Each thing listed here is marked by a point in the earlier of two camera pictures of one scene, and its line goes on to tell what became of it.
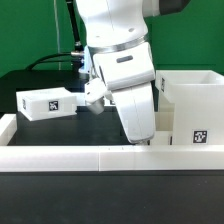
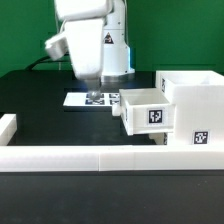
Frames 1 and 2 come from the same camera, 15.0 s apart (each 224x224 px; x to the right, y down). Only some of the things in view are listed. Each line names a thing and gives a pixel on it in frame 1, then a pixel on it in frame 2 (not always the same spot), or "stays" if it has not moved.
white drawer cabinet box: (188, 108) stays
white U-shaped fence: (103, 158) stays
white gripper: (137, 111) to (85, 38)
